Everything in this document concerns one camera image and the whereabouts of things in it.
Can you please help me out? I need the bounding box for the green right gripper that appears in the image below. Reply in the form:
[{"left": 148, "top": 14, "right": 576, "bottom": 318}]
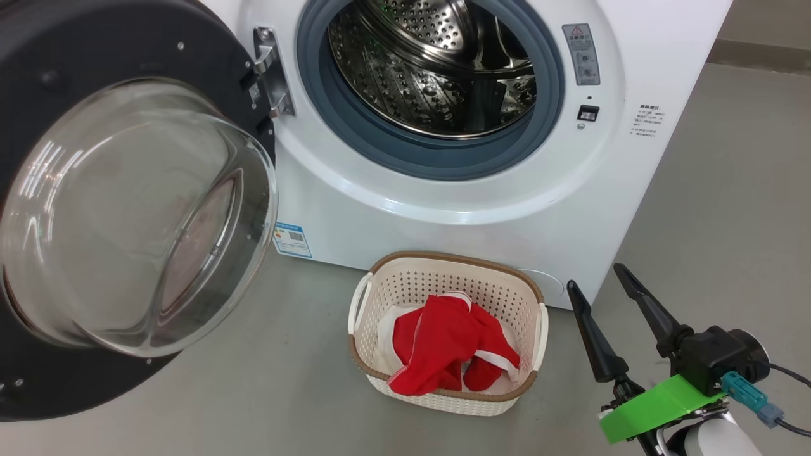
[{"left": 566, "top": 263, "right": 729, "bottom": 456}]

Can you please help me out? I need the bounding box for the red and white garment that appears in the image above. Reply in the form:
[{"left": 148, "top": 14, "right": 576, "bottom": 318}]
[{"left": 378, "top": 291, "right": 521, "bottom": 396}]

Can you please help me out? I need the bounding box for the black round glass washer door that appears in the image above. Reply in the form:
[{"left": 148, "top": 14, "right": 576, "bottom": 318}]
[{"left": 0, "top": 0, "right": 279, "bottom": 422}]

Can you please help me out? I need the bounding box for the cream perforated laundry basket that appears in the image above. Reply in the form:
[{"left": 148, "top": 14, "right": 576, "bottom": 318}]
[{"left": 347, "top": 251, "right": 549, "bottom": 417}]

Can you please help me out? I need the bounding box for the white front-load washing machine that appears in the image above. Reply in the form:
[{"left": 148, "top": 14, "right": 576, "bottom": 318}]
[{"left": 203, "top": 0, "right": 734, "bottom": 311}]

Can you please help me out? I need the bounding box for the grey rubber door gasket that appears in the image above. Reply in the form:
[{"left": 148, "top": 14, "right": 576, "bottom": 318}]
[{"left": 296, "top": 0, "right": 566, "bottom": 182}]

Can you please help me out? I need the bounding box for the silver metal door hinge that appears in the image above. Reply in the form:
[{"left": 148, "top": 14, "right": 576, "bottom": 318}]
[{"left": 252, "top": 27, "right": 297, "bottom": 120}]

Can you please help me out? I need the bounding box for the grey warning sticker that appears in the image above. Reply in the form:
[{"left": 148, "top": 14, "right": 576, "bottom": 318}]
[{"left": 563, "top": 23, "right": 601, "bottom": 86}]

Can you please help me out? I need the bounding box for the perforated steel washer drum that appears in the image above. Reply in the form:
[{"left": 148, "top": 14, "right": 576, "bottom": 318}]
[{"left": 328, "top": 0, "right": 538, "bottom": 140}]

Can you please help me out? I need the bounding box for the blue energy label sticker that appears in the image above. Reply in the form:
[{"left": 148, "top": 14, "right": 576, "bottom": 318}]
[{"left": 273, "top": 222, "right": 313, "bottom": 259}]

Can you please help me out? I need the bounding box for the teal cable connector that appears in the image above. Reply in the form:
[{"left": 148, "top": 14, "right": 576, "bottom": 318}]
[{"left": 721, "top": 371, "right": 785, "bottom": 429}]

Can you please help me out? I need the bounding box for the thin black cable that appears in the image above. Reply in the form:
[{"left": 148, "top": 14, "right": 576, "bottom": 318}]
[{"left": 769, "top": 362, "right": 811, "bottom": 438}]

